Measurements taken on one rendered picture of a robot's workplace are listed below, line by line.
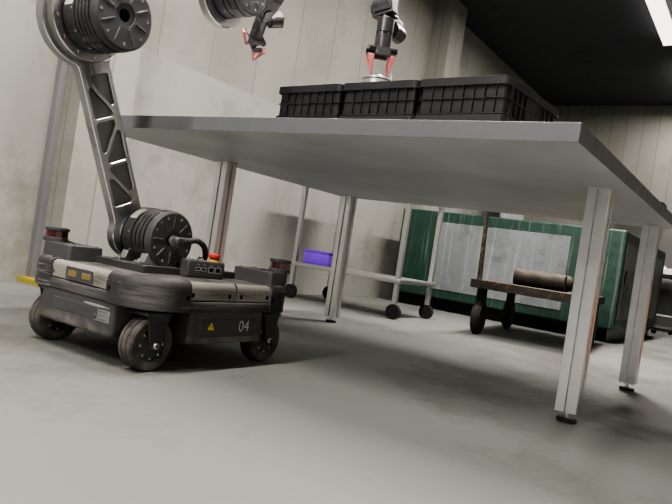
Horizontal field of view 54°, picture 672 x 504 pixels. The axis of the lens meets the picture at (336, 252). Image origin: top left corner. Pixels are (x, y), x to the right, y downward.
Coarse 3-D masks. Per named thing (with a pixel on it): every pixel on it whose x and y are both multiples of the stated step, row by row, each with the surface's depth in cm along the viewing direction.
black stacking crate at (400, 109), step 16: (352, 96) 216; (368, 96) 212; (384, 96) 208; (400, 96) 204; (416, 96) 202; (352, 112) 215; (368, 112) 211; (384, 112) 207; (400, 112) 204; (416, 112) 203
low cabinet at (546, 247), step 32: (416, 224) 564; (448, 224) 547; (480, 224) 532; (512, 224) 517; (544, 224) 503; (416, 256) 561; (448, 256) 544; (512, 256) 514; (544, 256) 500; (576, 256) 488; (608, 256) 476; (416, 288) 559; (448, 288) 542; (608, 288) 474; (544, 320) 501; (608, 320) 472
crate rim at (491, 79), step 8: (424, 80) 198; (432, 80) 196; (440, 80) 194; (448, 80) 192; (456, 80) 191; (464, 80) 189; (472, 80) 188; (480, 80) 186; (488, 80) 184; (496, 80) 183; (504, 80) 181; (512, 80) 182; (520, 88) 186; (528, 88) 190; (528, 96) 191; (536, 96) 195; (544, 104) 201; (552, 112) 206
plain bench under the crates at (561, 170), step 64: (128, 128) 207; (192, 128) 189; (256, 128) 176; (320, 128) 164; (384, 128) 153; (448, 128) 144; (512, 128) 136; (576, 128) 129; (384, 192) 289; (448, 192) 251; (512, 192) 222; (576, 192) 198; (640, 192) 188; (640, 256) 258; (576, 320) 181; (640, 320) 256; (576, 384) 180
